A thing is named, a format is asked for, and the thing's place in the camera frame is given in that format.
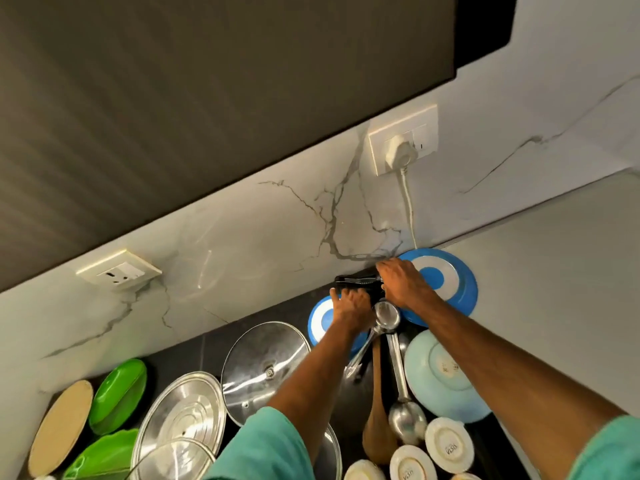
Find steel ladle with flat handle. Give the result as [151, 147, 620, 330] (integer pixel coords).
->
[386, 332, 429, 446]

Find green plastic plate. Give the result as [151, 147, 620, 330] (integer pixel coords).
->
[62, 428, 140, 480]
[88, 358, 148, 436]

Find small blue white plate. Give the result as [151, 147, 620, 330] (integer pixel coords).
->
[307, 294, 372, 359]

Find black cabinet panel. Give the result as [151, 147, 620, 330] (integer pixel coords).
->
[454, 0, 519, 71]

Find dark grey overhead cabinet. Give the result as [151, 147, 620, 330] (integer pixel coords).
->
[0, 0, 458, 294]

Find person's left hand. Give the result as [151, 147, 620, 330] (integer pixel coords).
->
[329, 288, 376, 337]

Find white wall switch socket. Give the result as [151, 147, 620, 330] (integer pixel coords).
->
[75, 249, 163, 292]

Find light blue bowl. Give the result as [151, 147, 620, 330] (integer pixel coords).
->
[403, 329, 492, 425]

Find glass lid with steel rim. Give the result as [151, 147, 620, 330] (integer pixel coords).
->
[220, 321, 312, 427]
[126, 438, 217, 480]

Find black pot gripper tongs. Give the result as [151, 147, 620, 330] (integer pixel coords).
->
[334, 274, 387, 303]

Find round wooden board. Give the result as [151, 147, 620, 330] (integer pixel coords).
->
[27, 379, 95, 478]

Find white plug adapter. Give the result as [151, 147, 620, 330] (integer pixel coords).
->
[384, 135, 419, 171]

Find white power cable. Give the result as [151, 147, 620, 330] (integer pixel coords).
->
[399, 167, 419, 250]

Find wooden spatula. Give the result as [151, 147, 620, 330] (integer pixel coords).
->
[362, 339, 399, 466]

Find ridged steel lid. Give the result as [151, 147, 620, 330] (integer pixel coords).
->
[130, 371, 228, 470]

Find large blue white plate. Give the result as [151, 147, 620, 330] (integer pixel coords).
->
[397, 248, 479, 328]

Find teal shirt sleeve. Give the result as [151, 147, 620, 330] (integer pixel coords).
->
[202, 406, 317, 480]
[566, 415, 640, 480]

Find steel ladle with thin handle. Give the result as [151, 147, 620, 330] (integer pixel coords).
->
[344, 301, 401, 381]

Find person's right hand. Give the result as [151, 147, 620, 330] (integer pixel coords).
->
[375, 258, 436, 311]

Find person's left forearm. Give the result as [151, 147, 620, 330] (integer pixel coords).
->
[267, 320, 375, 463]

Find person's right forearm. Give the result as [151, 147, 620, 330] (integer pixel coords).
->
[400, 289, 628, 480]

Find white wall socket plate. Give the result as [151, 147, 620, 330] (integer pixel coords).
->
[368, 104, 440, 177]

